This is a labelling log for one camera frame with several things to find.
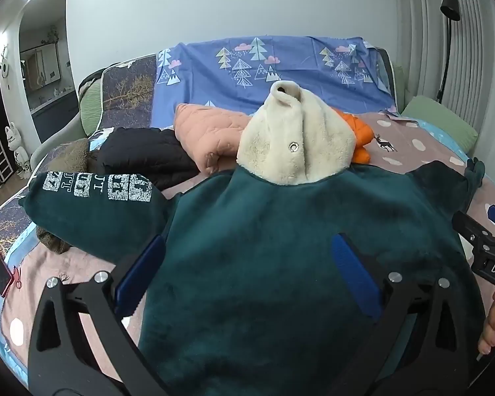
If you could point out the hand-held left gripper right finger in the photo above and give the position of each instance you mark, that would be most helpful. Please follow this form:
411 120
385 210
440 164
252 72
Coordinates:
354 272

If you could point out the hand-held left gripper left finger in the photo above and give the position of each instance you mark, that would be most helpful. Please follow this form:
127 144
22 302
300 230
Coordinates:
140 270

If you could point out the dark green fleece hooded jacket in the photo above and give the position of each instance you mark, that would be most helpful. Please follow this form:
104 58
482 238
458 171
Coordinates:
251 235

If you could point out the person's right hand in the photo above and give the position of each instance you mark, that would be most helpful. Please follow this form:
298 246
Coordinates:
491 326

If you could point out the pink polka dot blanket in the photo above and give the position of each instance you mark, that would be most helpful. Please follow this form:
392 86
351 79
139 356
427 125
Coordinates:
416 144

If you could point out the green pillow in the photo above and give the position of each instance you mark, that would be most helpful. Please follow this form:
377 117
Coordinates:
441 123

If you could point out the black puffer jacket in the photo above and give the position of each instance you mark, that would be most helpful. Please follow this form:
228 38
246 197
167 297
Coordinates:
140 152

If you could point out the orange puffer jacket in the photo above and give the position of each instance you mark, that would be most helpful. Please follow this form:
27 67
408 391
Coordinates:
361 140

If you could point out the brown fleece garment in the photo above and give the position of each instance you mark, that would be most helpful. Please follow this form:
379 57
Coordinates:
72 154

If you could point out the red phone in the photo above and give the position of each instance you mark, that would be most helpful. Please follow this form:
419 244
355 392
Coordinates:
0 274

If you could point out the grey curtain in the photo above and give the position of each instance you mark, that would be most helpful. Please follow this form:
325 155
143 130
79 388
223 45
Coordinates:
478 70

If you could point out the peach quilted jacket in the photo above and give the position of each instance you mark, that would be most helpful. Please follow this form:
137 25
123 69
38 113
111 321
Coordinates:
206 128

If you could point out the dark tree-print blanket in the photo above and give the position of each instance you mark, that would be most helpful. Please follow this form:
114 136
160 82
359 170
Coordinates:
128 86

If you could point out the blue tree-print sheet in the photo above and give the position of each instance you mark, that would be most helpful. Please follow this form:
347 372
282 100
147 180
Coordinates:
305 86

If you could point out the black floor lamp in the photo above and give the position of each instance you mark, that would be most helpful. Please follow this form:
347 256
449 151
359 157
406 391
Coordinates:
449 6

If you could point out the white wall ornament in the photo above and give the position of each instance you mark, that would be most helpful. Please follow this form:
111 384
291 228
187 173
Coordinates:
3 66

